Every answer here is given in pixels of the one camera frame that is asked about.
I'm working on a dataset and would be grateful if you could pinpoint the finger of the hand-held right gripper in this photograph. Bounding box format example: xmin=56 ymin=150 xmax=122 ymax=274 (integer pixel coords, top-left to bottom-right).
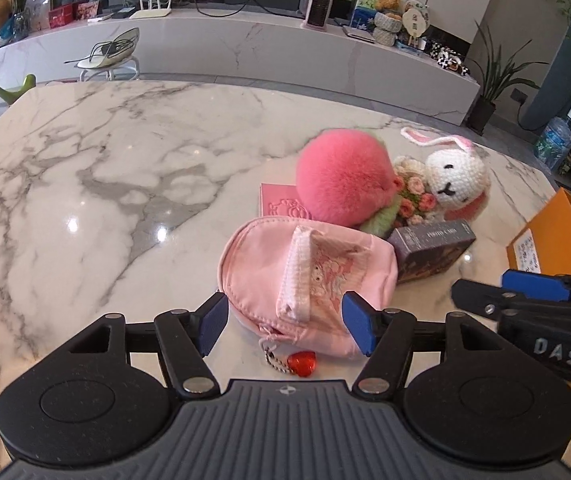
xmin=501 ymin=268 xmax=571 ymax=305
xmin=451 ymin=279 xmax=522 ymax=322

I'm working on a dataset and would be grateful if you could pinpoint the red heart charm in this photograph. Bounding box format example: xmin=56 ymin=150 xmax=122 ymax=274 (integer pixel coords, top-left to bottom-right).
xmin=262 ymin=337 xmax=317 ymax=378

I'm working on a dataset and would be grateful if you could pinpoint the round wooden sign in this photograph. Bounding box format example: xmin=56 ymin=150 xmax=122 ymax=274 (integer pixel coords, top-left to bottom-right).
xmin=401 ymin=0 xmax=429 ymax=44

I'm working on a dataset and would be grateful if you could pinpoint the white crochet bunny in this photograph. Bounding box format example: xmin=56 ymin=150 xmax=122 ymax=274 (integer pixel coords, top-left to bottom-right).
xmin=399 ymin=126 xmax=492 ymax=222

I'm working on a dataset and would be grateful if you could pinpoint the landscape picture board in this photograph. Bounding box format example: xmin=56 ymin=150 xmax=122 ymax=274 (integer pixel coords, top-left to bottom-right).
xmin=353 ymin=0 xmax=392 ymax=29

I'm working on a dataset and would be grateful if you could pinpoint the black white checkered item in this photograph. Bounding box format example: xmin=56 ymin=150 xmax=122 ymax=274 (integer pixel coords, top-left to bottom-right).
xmin=424 ymin=39 xmax=474 ymax=77

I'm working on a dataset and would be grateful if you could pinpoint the white chair with cables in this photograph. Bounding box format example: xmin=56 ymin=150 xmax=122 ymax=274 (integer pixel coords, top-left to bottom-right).
xmin=63 ymin=26 xmax=142 ymax=82

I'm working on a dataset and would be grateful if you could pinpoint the pink fluffy plush ball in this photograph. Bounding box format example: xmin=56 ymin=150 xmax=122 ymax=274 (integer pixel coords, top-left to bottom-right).
xmin=294 ymin=128 xmax=402 ymax=237

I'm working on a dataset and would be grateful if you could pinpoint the silver tablet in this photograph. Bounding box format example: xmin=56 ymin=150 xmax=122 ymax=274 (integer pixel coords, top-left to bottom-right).
xmin=341 ymin=25 xmax=374 ymax=42

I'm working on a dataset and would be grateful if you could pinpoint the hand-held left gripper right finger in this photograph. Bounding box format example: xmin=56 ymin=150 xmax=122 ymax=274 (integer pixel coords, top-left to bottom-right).
xmin=342 ymin=290 xmax=503 ymax=397

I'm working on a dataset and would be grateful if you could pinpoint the pink space heater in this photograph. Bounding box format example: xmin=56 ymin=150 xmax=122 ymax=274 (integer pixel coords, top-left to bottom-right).
xmin=301 ymin=0 xmax=337 ymax=31

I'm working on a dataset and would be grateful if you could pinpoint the white router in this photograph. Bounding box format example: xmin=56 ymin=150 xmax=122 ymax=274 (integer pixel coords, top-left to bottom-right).
xmin=130 ymin=0 xmax=175 ymax=20

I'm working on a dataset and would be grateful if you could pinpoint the blue water bottle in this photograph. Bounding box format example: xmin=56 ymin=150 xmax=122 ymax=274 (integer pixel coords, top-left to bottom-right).
xmin=534 ymin=104 xmax=571 ymax=172

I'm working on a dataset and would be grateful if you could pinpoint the orange cardboard box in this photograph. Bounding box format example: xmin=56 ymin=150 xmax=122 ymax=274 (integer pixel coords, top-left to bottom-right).
xmin=506 ymin=187 xmax=571 ymax=282

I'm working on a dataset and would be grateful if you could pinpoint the green stool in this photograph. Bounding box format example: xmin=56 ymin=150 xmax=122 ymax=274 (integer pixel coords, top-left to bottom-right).
xmin=0 ymin=73 xmax=37 ymax=106

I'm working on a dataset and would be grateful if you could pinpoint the small bear with flowers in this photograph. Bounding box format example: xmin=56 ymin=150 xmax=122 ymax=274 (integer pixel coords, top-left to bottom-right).
xmin=391 ymin=155 xmax=439 ymax=227

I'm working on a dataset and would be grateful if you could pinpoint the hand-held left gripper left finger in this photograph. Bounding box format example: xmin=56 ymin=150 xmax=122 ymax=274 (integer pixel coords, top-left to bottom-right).
xmin=63 ymin=291 xmax=230 ymax=402

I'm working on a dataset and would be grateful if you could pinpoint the potted grass plant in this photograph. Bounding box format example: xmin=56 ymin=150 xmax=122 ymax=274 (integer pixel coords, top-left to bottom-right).
xmin=465 ymin=20 xmax=551 ymax=134

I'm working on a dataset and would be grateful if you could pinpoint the red gift box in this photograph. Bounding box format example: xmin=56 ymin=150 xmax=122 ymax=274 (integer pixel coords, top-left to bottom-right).
xmin=48 ymin=3 xmax=76 ymax=29

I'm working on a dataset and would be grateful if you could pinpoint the grey card box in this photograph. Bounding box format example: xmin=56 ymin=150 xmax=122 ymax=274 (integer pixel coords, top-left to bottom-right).
xmin=388 ymin=219 xmax=477 ymax=285

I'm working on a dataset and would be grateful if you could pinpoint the pink fabric pouch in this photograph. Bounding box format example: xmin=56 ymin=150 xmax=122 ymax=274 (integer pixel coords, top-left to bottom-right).
xmin=217 ymin=217 xmax=399 ymax=359

